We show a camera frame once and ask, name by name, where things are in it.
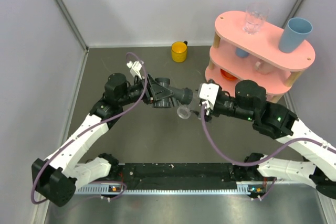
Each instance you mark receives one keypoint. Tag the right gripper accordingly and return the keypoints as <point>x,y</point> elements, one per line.
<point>209,112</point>

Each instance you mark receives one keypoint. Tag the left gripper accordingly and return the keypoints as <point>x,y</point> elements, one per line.
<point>158,91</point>

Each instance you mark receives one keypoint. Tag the grey plastic pipe fitting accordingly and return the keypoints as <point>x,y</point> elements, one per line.
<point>168,102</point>

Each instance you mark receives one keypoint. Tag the clear trap with grey nut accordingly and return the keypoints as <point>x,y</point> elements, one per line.
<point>185,111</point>

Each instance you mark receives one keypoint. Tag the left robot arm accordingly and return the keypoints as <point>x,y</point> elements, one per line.
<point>59,175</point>

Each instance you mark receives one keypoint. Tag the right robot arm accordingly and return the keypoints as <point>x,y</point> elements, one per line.
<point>304,157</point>

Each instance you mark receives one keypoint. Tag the orange bowl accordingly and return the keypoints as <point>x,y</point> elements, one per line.
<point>227,76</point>

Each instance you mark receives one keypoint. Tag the yellow mug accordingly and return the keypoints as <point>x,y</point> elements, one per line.
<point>179,51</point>

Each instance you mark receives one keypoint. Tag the pink three-tier shelf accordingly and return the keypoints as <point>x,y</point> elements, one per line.
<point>262,46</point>

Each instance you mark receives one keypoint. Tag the small blue cup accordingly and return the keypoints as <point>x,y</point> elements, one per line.
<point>241,53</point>

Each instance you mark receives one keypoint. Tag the pink translucent mug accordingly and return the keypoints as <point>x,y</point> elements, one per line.
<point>263,67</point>

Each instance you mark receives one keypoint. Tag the clear drinking glass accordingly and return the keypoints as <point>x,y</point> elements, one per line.
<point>255,16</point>

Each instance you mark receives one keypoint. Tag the tall blue cup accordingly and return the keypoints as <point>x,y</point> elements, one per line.
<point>296,31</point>

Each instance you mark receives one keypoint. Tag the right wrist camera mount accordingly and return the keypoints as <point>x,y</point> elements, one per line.
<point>207,94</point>

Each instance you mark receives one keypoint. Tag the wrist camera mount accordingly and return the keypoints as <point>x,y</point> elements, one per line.
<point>207,94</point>
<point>135,68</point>

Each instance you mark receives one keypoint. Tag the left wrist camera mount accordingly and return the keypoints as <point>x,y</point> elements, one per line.
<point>135,68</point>

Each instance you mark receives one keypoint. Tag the grey slotted cable duct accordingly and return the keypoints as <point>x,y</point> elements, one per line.
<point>115,189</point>

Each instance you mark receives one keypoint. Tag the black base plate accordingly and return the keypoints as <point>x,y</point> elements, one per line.
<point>179,176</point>

